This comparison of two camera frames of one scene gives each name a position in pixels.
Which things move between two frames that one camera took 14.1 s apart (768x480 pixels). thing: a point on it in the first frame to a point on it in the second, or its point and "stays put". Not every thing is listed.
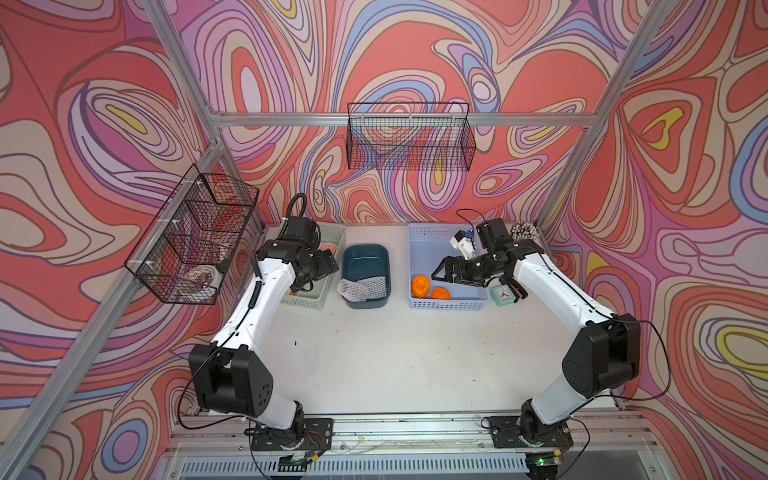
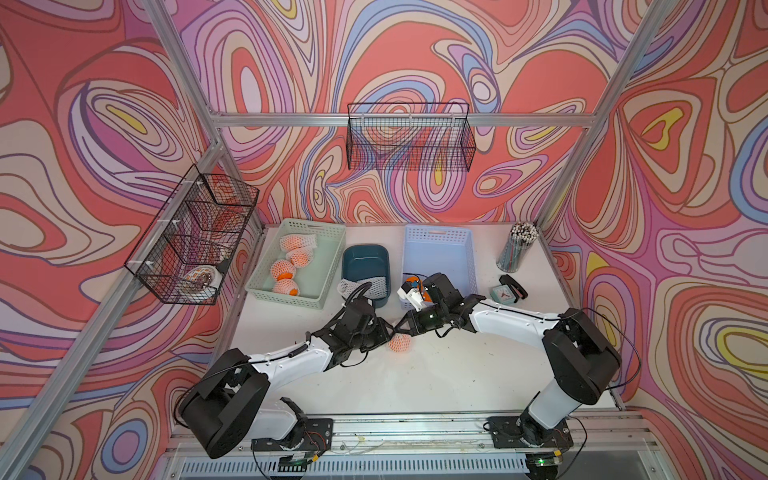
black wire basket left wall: (186, 248) stays put
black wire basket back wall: (409, 136) stays put
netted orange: (329, 246) to (400, 342)
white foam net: (373, 287) stays put
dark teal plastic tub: (363, 261) stays put
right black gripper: (462, 276) to (415, 327)
